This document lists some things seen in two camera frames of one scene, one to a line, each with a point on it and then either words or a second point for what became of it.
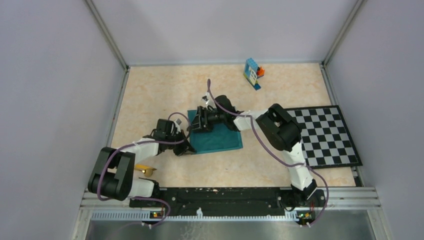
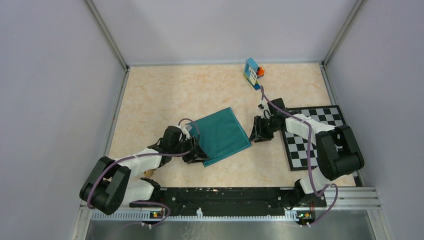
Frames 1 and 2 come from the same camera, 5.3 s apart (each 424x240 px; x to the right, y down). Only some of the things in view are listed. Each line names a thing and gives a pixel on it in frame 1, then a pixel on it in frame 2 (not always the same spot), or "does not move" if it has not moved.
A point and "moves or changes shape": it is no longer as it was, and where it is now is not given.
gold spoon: (147, 170) does not move
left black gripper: (185, 147) → (196, 155)
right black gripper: (197, 124) → (258, 134)
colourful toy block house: (252, 72) does not move
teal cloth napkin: (204, 142) moves or changes shape
